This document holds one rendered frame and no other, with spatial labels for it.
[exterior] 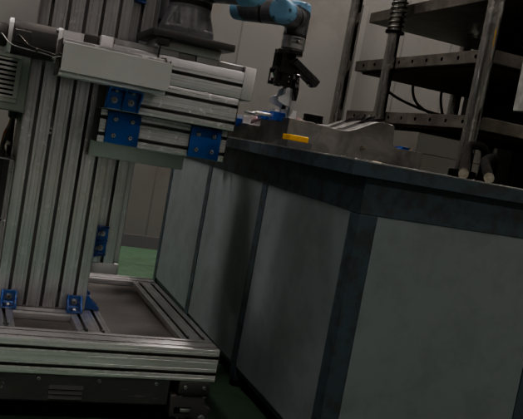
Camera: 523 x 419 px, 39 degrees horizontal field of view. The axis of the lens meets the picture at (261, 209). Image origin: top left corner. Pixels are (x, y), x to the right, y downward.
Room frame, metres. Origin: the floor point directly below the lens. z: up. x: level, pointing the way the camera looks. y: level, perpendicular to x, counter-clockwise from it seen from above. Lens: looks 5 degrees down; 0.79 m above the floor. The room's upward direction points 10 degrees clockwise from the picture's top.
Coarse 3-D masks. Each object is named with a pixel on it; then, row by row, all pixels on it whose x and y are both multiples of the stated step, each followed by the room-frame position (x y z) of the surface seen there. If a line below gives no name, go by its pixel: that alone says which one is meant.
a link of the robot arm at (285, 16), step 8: (272, 0) 2.33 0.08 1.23; (280, 0) 2.28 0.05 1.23; (288, 0) 2.28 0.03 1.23; (264, 8) 2.32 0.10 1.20; (272, 8) 2.29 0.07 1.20; (280, 8) 2.28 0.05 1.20; (288, 8) 2.27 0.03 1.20; (296, 8) 2.31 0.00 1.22; (264, 16) 2.33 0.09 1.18; (272, 16) 2.29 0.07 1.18; (280, 16) 2.28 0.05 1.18; (288, 16) 2.28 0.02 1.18; (296, 16) 2.31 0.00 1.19; (280, 24) 2.33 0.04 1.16; (288, 24) 2.32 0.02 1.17; (296, 24) 2.35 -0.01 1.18
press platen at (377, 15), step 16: (432, 0) 3.31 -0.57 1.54; (448, 0) 3.19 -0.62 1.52; (464, 0) 3.08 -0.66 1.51; (480, 0) 2.98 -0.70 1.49; (512, 0) 2.87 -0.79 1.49; (384, 16) 3.70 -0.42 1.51; (416, 16) 3.47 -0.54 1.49; (432, 16) 3.41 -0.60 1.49; (448, 16) 3.35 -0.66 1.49; (464, 16) 3.29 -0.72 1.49; (480, 16) 3.24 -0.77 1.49; (512, 16) 3.13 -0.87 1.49; (416, 32) 3.88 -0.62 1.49; (432, 32) 3.80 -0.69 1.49; (448, 32) 3.73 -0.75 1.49; (464, 32) 3.66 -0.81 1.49; (512, 32) 3.46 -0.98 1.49; (496, 48) 3.92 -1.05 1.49; (512, 48) 3.84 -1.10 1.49
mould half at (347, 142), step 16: (272, 128) 2.48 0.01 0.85; (288, 128) 2.35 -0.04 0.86; (304, 128) 2.37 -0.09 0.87; (320, 128) 2.39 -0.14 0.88; (336, 128) 2.55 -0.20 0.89; (352, 128) 2.47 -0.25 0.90; (368, 128) 2.45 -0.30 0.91; (384, 128) 2.47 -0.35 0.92; (320, 144) 2.39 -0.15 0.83; (336, 144) 2.41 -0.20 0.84; (352, 144) 2.43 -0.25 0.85; (368, 144) 2.45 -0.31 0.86; (384, 144) 2.48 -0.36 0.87; (384, 160) 2.48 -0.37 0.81; (400, 160) 2.50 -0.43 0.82; (416, 160) 2.52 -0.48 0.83
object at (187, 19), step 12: (180, 0) 2.00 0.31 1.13; (192, 0) 2.00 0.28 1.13; (168, 12) 2.02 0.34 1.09; (180, 12) 2.00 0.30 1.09; (192, 12) 2.00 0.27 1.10; (204, 12) 2.02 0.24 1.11; (168, 24) 2.00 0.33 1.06; (180, 24) 1.99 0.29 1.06; (192, 24) 1.99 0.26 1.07; (204, 24) 2.01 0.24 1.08; (204, 36) 2.01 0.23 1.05
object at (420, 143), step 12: (396, 132) 3.31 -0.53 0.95; (408, 132) 3.22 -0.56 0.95; (420, 132) 3.14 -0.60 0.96; (396, 144) 3.30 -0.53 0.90; (408, 144) 3.20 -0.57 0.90; (420, 144) 3.15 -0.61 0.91; (432, 144) 3.17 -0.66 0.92; (444, 144) 3.19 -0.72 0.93; (456, 144) 3.21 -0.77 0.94; (432, 156) 3.17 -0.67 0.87; (444, 156) 3.19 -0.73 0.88; (480, 156) 3.26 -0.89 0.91; (504, 156) 3.30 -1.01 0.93; (420, 168) 3.15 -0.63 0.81; (432, 168) 3.18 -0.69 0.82; (444, 168) 3.20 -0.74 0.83; (504, 168) 3.30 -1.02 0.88; (504, 180) 3.31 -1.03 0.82
